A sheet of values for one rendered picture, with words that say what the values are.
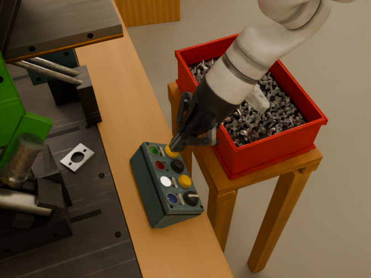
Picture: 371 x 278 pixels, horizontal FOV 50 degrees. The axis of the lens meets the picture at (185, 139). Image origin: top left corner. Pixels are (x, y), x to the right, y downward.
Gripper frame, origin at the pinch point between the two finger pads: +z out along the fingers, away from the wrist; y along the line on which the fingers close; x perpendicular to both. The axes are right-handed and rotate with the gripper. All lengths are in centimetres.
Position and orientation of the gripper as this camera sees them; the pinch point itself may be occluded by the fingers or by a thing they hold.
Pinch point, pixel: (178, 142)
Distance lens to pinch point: 72.6
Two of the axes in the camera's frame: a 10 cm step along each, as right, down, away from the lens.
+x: 7.7, 1.1, 6.3
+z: -5.4, 6.4, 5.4
